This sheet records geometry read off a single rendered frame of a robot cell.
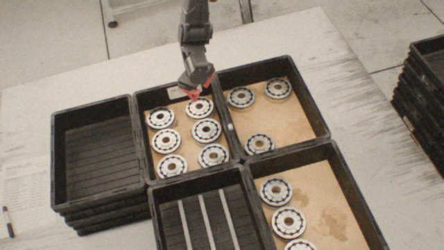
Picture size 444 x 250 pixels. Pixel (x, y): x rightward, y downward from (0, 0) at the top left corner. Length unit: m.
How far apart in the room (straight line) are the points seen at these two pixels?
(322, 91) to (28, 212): 1.25
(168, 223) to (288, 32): 1.11
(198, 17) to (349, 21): 2.27
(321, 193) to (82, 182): 0.79
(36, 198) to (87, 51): 1.78
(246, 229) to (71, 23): 2.67
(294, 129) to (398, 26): 1.95
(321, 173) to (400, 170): 0.34
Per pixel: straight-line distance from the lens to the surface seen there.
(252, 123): 1.47
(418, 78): 2.22
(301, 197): 1.32
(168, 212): 1.33
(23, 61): 3.43
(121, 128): 1.55
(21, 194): 1.72
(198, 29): 1.07
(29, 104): 2.00
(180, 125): 1.50
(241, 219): 1.29
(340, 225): 1.30
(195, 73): 1.07
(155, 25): 3.29
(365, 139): 1.63
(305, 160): 1.36
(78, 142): 1.58
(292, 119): 1.48
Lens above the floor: 2.00
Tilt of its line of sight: 53 degrees down
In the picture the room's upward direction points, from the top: 8 degrees counter-clockwise
